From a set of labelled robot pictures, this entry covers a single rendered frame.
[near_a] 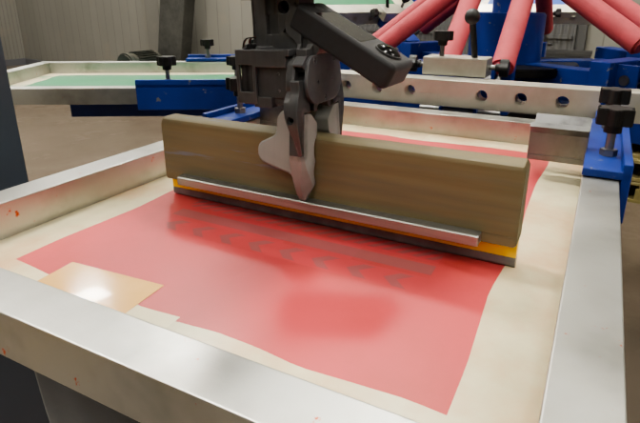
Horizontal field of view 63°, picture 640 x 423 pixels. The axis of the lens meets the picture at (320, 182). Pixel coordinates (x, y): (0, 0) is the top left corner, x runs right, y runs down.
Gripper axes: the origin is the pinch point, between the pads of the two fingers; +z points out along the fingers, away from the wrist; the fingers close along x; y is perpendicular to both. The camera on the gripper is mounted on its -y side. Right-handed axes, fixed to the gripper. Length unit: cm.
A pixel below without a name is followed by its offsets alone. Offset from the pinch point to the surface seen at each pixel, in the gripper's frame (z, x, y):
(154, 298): 4.6, 19.4, 5.1
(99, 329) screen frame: 1.1, 27.9, 0.7
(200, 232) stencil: 4.5, 7.7, 10.1
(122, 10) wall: -24, -541, 616
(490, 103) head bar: 0, -52, -8
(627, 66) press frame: -3, -92, -30
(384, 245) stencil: 5.0, 1.6, -7.8
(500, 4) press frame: -17, -111, 2
